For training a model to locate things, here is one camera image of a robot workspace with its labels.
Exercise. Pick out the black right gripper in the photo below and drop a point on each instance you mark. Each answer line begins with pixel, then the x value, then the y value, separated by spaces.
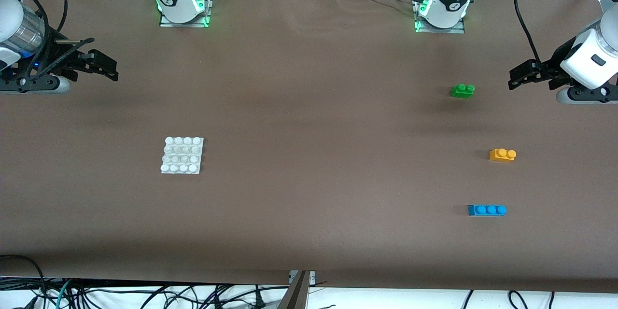
pixel 66 59

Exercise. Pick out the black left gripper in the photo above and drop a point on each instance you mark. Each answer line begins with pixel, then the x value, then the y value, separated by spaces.
pixel 551 69

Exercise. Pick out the yellow toy block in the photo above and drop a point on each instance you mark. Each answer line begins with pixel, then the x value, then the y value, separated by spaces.
pixel 502 155

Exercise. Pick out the white studded base plate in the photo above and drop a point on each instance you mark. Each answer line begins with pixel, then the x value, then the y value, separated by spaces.
pixel 182 155

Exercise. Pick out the green toy block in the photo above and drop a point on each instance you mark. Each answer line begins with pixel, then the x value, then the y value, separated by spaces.
pixel 462 91

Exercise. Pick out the blue toy block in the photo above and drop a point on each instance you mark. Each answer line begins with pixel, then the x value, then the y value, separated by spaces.
pixel 486 210

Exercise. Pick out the brown table cover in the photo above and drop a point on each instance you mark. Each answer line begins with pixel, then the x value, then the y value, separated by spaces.
pixel 289 178

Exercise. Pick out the small metal clamp bracket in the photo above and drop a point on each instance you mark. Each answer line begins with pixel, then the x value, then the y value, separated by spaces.
pixel 311 277

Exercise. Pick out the grey metal post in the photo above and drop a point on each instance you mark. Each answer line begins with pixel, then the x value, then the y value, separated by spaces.
pixel 294 297

